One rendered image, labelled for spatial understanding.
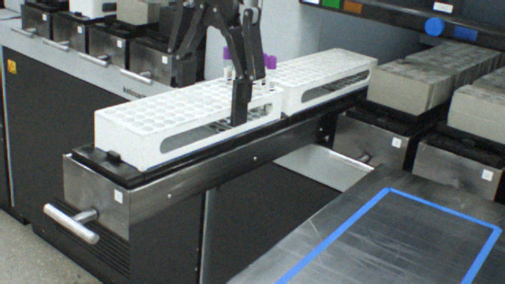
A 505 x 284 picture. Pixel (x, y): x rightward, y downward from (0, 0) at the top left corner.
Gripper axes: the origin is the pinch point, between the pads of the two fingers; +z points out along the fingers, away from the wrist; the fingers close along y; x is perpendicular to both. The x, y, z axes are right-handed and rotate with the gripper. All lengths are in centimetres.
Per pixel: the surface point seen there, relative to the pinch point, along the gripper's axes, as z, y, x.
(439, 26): -12.1, 21.3, 29.0
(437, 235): 3.9, 38.3, -4.0
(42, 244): 86, -96, 27
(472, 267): 3.9, 43.4, -7.2
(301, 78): -0.4, 3.0, 19.3
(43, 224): 72, -87, 23
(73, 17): 4, -69, 25
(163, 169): 4.4, 5.6, -14.9
